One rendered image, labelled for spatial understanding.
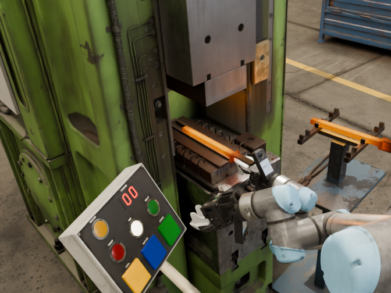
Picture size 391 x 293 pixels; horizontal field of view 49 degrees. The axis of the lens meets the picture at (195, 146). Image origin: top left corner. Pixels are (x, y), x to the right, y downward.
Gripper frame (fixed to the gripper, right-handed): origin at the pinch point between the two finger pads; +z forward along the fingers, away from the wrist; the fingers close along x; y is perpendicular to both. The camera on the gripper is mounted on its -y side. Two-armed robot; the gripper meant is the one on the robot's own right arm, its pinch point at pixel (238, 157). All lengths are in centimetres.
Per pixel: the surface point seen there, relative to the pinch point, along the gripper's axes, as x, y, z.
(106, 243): -66, -12, -16
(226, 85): -2.6, -31.2, 2.1
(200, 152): -6.4, 1.3, 15.5
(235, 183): -4.6, 9.0, -2.7
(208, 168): -10.8, 2.4, 5.9
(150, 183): -42.7, -13.5, -4.2
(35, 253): -63, 99, 121
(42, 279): -68, 99, 98
